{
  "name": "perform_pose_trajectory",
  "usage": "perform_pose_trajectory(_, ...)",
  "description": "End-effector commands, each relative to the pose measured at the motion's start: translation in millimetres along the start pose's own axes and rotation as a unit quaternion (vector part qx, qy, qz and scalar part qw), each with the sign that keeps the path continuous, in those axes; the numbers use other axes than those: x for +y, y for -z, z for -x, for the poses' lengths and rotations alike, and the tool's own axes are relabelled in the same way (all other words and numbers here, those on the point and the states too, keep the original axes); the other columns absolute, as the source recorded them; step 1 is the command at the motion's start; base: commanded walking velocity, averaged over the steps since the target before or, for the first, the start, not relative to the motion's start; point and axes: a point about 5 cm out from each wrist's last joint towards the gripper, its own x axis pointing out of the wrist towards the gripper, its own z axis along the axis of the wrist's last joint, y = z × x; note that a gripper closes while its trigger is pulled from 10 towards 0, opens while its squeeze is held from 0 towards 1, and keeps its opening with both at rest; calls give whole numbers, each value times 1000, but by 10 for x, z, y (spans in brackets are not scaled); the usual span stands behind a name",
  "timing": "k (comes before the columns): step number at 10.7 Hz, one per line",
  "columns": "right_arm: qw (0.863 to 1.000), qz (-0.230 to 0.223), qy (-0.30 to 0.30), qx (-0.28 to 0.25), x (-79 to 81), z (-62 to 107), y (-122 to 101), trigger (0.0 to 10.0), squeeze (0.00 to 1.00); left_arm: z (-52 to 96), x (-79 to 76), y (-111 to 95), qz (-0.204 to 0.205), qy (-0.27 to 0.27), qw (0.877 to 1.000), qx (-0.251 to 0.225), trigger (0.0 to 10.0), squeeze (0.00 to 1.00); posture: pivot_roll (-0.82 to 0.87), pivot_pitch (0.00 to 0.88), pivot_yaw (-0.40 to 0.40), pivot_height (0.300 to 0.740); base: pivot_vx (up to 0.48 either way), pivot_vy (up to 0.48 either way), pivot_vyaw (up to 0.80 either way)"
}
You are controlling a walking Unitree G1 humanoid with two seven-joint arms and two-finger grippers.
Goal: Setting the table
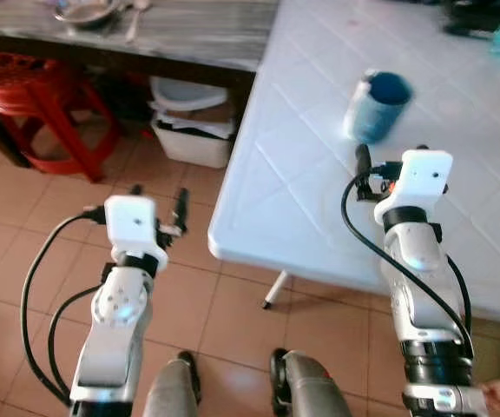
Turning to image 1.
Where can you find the grey robot right leg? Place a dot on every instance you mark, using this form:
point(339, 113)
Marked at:
point(315, 391)

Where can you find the black object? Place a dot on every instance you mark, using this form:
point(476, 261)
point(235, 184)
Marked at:
point(471, 17)

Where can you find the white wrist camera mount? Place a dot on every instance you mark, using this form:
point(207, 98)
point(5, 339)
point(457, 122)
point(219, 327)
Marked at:
point(419, 178)
point(130, 221)

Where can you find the metal bowl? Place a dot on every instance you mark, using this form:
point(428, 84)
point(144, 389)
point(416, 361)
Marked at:
point(87, 12)

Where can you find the blue cup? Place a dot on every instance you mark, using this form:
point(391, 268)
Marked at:
point(376, 109)

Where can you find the white plastic bin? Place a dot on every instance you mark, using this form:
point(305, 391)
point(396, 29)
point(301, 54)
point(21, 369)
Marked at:
point(194, 135)

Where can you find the white table leg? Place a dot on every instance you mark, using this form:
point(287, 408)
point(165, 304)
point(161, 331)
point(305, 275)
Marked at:
point(275, 291)

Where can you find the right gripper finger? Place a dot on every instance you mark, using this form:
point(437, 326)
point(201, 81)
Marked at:
point(364, 158)
point(422, 148)

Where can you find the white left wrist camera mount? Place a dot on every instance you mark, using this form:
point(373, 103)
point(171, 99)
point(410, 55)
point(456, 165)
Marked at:
point(130, 221)

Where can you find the grey robot leg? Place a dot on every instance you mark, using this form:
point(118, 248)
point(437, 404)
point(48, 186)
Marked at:
point(170, 391)
point(315, 391)

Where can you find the grey robot left leg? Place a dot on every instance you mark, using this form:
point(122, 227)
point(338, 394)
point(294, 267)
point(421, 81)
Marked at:
point(170, 391)

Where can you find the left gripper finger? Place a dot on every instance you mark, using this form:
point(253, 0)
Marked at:
point(135, 189)
point(180, 208)

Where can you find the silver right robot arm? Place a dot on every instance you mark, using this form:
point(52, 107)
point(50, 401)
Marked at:
point(419, 287)

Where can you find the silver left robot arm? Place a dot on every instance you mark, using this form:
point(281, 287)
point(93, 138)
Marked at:
point(111, 334)

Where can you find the dark wooden table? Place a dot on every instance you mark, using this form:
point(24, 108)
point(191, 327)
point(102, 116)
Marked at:
point(189, 35)

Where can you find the white plastic folding table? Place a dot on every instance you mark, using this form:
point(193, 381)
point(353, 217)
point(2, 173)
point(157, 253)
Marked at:
point(319, 174)

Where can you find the red plastic stool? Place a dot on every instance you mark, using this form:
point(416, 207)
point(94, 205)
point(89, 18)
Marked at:
point(37, 95)

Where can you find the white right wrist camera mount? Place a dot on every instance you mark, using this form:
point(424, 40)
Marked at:
point(419, 178)

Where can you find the metal spoon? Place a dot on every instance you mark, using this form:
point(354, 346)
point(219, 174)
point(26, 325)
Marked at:
point(134, 22)

